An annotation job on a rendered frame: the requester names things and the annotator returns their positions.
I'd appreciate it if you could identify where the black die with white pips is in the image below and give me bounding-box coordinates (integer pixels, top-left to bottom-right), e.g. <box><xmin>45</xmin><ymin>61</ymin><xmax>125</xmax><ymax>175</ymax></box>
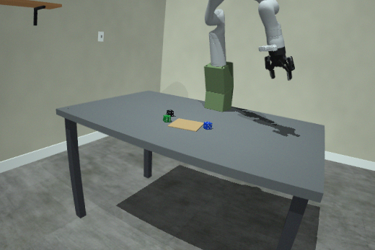
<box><xmin>167</xmin><ymin>110</ymin><xmax>174</xmax><ymax>117</ymax></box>

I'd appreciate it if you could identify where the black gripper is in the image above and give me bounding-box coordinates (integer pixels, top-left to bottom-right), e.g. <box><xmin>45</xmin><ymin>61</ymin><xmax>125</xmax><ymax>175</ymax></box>
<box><xmin>265</xmin><ymin>46</ymin><xmax>295</xmax><ymax>81</ymax></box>

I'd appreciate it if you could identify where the blue die with white pips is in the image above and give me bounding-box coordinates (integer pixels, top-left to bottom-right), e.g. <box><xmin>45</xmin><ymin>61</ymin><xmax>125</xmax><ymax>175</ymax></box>
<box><xmin>203</xmin><ymin>122</ymin><xmax>212</xmax><ymax>130</ymax></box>

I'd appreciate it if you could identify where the green die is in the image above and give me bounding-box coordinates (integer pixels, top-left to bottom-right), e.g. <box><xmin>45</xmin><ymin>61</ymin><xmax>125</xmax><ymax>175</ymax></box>
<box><xmin>163</xmin><ymin>115</ymin><xmax>171</xmax><ymax>122</ymax></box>

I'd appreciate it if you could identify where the beige square mat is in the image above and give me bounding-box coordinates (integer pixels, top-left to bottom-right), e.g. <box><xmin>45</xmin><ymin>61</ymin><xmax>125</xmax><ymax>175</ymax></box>
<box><xmin>168</xmin><ymin>118</ymin><xmax>204</xmax><ymax>132</ymax></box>

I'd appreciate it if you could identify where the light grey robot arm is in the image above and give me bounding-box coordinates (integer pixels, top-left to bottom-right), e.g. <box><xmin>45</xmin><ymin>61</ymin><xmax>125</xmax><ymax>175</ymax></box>
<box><xmin>205</xmin><ymin>0</ymin><xmax>285</xmax><ymax>67</ymax></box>

